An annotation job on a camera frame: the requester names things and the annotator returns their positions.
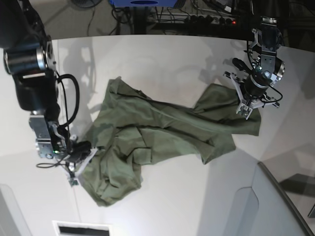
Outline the green t-shirt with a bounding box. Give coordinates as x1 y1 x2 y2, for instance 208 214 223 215
80 78 261 207

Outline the black power strip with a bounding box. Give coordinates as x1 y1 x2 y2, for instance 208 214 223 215
148 13 238 26

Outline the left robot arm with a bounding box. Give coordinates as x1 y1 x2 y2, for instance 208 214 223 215
224 16 285 120

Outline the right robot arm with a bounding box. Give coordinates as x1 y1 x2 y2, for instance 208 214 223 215
0 0 97 186

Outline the blue box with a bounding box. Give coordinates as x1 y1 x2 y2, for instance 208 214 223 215
110 0 177 7

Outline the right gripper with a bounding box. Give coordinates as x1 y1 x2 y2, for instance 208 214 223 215
54 141 98 187

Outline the grey chair backrest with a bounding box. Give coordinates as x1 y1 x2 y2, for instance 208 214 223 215
258 162 314 236

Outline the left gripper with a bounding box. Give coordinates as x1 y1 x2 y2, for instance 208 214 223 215
224 58 283 120

